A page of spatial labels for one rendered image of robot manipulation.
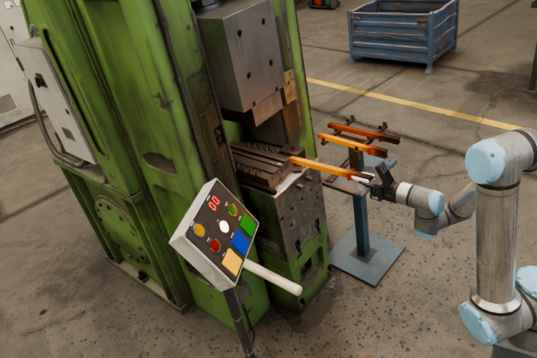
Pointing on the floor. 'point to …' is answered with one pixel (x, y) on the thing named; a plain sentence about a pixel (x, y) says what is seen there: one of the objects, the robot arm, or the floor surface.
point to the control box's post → (238, 322)
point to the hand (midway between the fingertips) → (355, 174)
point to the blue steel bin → (404, 29)
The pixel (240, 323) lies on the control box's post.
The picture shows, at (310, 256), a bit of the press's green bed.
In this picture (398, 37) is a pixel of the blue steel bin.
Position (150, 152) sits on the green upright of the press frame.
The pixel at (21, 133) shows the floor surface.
